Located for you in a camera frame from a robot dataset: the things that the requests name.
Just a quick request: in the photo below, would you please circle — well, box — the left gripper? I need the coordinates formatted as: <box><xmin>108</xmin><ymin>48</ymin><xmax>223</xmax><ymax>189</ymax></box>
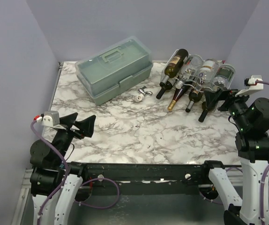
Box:
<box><xmin>53</xmin><ymin>112</ymin><xmax>96</xmax><ymax>165</ymax></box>

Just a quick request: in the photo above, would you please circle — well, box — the round clear bottle dark label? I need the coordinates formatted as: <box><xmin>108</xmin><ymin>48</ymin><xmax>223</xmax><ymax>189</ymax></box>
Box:
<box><xmin>212</xmin><ymin>64</ymin><xmax>235</xmax><ymax>91</ymax></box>

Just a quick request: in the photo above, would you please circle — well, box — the clear bottle white label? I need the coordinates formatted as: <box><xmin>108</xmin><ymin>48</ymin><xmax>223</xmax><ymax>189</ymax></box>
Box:
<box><xmin>194</xmin><ymin>59</ymin><xmax>220</xmax><ymax>90</ymax></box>

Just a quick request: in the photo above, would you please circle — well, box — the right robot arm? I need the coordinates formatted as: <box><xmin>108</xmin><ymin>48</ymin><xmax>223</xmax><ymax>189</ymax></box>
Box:
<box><xmin>200</xmin><ymin>89</ymin><xmax>269</xmax><ymax>225</ymax></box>

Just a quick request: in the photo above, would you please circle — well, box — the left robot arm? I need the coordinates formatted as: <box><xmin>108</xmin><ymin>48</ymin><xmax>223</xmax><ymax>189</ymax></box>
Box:
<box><xmin>30</xmin><ymin>111</ymin><xmax>96</xmax><ymax>225</ymax></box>

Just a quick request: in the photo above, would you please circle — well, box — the green bottle black neck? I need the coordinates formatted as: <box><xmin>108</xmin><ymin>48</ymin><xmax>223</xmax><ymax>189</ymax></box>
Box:
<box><xmin>198</xmin><ymin>101</ymin><xmax>217</xmax><ymax>122</ymax></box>

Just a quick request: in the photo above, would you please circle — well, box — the clear bottle silver cap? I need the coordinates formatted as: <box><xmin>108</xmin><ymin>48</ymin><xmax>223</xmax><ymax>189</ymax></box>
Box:
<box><xmin>175</xmin><ymin>54</ymin><xmax>203</xmax><ymax>89</ymax></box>

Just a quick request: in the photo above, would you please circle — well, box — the red wine bottle gold foil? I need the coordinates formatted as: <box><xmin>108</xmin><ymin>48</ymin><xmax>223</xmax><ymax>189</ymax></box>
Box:
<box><xmin>167</xmin><ymin>85</ymin><xmax>189</xmax><ymax>112</ymax></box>

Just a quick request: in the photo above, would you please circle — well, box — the dark bottle bottom left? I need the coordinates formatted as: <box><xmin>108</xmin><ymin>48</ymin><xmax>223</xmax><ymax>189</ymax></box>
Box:
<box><xmin>156</xmin><ymin>78</ymin><xmax>175</xmax><ymax>99</ymax></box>

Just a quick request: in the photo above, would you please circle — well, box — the dark green bottle top left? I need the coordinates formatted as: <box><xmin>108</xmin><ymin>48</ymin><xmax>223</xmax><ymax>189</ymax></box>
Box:
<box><xmin>160</xmin><ymin>49</ymin><xmax>189</xmax><ymax>87</ymax></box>

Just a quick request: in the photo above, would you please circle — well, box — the chrome white bottle stopper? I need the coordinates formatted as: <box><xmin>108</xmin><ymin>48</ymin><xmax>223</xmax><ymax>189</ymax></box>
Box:
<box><xmin>134</xmin><ymin>86</ymin><xmax>153</xmax><ymax>103</ymax></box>

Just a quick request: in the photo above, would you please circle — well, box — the green plastic toolbox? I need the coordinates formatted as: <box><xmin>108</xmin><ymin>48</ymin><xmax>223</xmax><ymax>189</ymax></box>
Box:
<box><xmin>75</xmin><ymin>36</ymin><xmax>153</xmax><ymax>105</ymax></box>

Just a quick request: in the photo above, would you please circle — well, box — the white wire wine rack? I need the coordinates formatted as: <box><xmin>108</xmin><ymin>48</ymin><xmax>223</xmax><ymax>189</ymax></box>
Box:
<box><xmin>156</xmin><ymin>49</ymin><xmax>235</xmax><ymax>113</ymax></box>

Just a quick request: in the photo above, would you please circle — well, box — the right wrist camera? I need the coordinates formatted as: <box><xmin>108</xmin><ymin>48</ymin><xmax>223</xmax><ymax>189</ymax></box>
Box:
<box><xmin>235</xmin><ymin>75</ymin><xmax>264</xmax><ymax>97</ymax></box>

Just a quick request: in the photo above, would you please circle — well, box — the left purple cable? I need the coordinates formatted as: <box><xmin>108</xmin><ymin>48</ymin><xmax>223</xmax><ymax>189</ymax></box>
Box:
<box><xmin>30</xmin><ymin>120</ymin><xmax>120</xmax><ymax>225</ymax></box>

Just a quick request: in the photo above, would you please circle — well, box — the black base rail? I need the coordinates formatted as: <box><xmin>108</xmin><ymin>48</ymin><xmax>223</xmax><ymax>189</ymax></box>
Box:
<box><xmin>66</xmin><ymin>161</ymin><xmax>229</xmax><ymax>196</ymax></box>

